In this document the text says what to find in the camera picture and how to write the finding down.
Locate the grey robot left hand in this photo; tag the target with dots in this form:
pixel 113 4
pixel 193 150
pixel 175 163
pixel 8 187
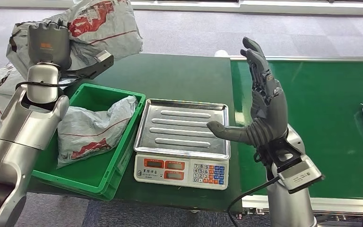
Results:
pixel 50 47

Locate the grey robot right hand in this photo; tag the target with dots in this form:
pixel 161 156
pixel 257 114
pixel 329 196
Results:
pixel 270 109

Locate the grey red-print mailer package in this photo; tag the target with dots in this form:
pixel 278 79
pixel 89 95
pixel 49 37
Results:
pixel 106 28

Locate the green conveyor belt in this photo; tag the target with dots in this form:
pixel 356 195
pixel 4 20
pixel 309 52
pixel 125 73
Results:
pixel 325 119

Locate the white conveyor roller cap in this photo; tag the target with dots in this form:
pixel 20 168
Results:
pixel 221 53

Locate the white electronic weighing scale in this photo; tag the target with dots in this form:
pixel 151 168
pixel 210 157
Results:
pixel 181 128

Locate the crumpled grey mailer bag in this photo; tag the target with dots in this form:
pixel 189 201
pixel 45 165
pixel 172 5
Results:
pixel 90 131

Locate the green plastic bin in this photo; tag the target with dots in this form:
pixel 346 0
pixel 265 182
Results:
pixel 97 175

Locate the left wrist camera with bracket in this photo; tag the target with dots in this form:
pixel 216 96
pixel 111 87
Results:
pixel 101 59

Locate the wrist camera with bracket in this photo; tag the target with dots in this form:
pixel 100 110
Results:
pixel 101 59
pixel 299 175

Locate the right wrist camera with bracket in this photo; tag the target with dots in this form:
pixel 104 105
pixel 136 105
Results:
pixel 299 175

